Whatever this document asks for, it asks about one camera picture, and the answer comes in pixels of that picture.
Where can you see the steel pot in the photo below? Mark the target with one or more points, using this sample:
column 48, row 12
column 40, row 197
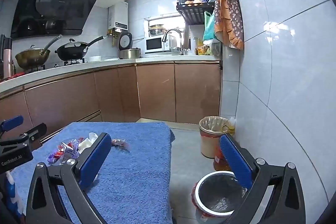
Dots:
column 157, row 29

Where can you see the red and grey twisted wrapper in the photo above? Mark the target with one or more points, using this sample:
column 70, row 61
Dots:
column 67, row 148

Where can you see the chrome faucet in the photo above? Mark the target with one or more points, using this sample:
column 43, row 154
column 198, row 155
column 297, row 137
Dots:
column 172, row 31

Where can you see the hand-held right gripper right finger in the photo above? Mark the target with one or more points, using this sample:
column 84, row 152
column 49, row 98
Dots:
column 235, row 161

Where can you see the white microwave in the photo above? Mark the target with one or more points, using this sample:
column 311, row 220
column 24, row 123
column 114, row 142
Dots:
column 155, row 44

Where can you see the silver rice cooker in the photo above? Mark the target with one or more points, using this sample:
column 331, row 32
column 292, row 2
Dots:
column 128, row 53

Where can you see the pink thermos bottle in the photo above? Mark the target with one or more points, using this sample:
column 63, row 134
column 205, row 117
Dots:
column 8, row 56

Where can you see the black bin liner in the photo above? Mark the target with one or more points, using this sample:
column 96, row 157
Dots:
column 219, row 193

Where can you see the grey and red foil wrapper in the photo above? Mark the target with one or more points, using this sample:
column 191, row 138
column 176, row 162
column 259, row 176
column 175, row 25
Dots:
column 120, row 144

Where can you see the red bin with white rim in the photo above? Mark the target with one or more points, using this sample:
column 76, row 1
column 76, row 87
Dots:
column 207, row 209

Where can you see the amber cooking oil bottle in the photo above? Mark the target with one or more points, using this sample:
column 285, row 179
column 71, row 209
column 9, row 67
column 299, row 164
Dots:
column 220, row 161

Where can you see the green plastic bag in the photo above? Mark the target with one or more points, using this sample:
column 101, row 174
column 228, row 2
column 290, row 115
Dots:
column 208, row 29

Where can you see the orange floral apron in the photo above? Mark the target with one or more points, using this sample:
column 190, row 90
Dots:
column 228, row 11

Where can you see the beige bin with clear liner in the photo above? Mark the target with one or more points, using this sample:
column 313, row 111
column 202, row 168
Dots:
column 210, row 140

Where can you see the yellow bottle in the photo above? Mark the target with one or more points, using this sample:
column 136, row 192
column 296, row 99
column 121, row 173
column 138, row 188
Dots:
column 200, row 47

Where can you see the gas stove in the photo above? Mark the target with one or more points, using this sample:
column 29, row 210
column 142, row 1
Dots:
column 65, row 62

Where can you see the brass wok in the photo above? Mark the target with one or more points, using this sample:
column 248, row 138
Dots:
column 30, row 57

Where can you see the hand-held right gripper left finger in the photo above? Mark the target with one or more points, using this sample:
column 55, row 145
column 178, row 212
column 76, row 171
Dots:
column 93, row 161

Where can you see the blue terry towel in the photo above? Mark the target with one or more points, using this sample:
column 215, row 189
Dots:
column 136, row 174

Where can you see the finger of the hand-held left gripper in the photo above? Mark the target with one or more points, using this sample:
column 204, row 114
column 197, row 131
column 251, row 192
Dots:
column 36, row 132
column 11, row 123

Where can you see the white water heater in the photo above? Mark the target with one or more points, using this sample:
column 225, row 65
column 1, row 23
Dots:
column 119, row 14

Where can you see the black range hood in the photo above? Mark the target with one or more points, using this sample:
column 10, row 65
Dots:
column 65, row 3

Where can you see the crumpled white tissue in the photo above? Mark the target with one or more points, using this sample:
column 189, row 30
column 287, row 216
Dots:
column 88, row 142

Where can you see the black wok with lid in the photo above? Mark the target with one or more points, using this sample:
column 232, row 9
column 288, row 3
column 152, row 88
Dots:
column 71, row 52

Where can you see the brown base cabinets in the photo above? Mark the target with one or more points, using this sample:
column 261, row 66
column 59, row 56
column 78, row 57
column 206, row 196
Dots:
column 155, row 90

